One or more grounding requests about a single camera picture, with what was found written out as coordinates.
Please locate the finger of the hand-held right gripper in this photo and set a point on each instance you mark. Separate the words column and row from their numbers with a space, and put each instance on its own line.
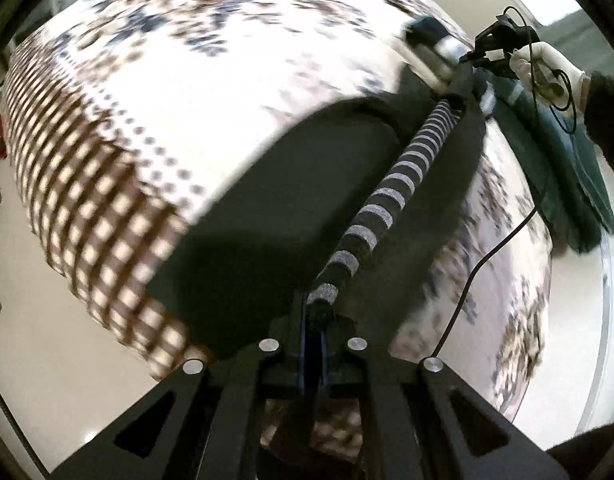
column 479, row 57

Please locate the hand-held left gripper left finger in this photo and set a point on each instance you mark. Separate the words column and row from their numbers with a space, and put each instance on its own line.
column 227, row 410

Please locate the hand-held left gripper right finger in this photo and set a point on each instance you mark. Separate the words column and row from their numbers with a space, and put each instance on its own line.
column 402, row 410

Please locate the dark grey striped sweater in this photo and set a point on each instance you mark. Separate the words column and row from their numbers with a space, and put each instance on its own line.
column 297, row 200

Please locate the person's right forearm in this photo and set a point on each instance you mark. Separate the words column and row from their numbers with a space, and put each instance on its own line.
column 607, row 115

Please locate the folded striped clothes stack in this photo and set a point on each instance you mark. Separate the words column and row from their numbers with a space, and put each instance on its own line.
column 447, row 55

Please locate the person's right hand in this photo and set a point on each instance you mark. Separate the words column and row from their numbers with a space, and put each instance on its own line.
column 549, row 70

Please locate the teal folded blanket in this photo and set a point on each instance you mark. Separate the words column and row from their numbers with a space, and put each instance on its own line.
column 557, row 170

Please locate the floral bedspread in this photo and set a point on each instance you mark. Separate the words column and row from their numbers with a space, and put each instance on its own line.
column 162, row 85

